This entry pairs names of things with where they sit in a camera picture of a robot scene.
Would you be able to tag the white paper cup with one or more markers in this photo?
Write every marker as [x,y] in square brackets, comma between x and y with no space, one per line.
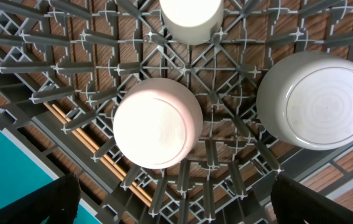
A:
[192,22]

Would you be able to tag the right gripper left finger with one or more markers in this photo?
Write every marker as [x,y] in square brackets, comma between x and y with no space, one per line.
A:
[56,202]

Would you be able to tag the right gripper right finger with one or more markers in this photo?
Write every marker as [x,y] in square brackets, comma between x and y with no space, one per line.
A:
[294,203]

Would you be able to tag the pink bowl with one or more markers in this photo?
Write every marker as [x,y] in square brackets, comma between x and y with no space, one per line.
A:
[157,123]

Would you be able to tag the grey small bowl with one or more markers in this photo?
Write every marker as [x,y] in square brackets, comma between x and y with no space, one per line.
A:
[306,99]

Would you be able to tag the teal serving tray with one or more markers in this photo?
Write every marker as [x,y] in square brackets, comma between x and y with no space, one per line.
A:
[19,176]

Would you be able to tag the grey dish rack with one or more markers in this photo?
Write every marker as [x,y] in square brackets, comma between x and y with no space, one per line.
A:
[66,65]

